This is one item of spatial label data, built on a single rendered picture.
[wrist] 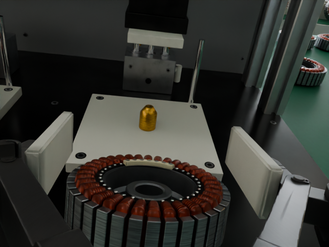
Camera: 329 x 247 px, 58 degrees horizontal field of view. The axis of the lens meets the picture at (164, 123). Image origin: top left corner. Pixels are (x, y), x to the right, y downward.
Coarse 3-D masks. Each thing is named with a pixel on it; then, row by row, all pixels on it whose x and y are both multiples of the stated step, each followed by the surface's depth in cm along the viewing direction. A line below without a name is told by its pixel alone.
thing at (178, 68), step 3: (177, 66) 45; (180, 66) 45; (177, 69) 45; (180, 69) 45; (177, 72) 45; (180, 72) 45; (174, 75) 45; (177, 75) 45; (180, 75) 45; (174, 78) 46; (177, 78) 45; (174, 81) 46; (177, 81) 46; (177, 84) 46
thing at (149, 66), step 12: (132, 48) 46; (144, 48) 46; (132, 60) 43; (144, 60) 43; (156, 60) 43; (168, 60) 43; (132, 72) 44; (144, 72) 44; (156, 72) 44; (168, 72) 44; (132, 84) 45; (144, 84) 45; (156, 84) 45; (168, 84) 45
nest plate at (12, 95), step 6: (0, 90) 38; (6, 90) 38; (12, 90) 38; (18, 90) 38; (0, 96) 36; (6, 96) 36; (12, 96) 37; (18, 96) 38; (0, 102) 35; (6, 102) 35; (12, 102) 37; (0, 108) 34; (6, 108) 35; (0, 114) 34
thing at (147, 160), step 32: (96, 160) 23; (128, 160) 23; (160, 160) 25; (96, 192) 17; (128, 192) 20; (160, 192) 22; (192, 192) 21; (224, 192) 21; (96, 224) 16; (128, 224) 16; (160, 224) 16; (192, 224) 16; (224, 224) 19
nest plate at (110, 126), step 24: (96, 96) 40; (120, 96) 40; (96, 120) 34; (120, 120) 35; (168, 120) 36; (192, 120) 37; (96, 144) 30; (120, 144) 31; (144, 144) 31; (168, 144) 32; (192, 144) 32; (72, 168) 28; (216, 168) 29
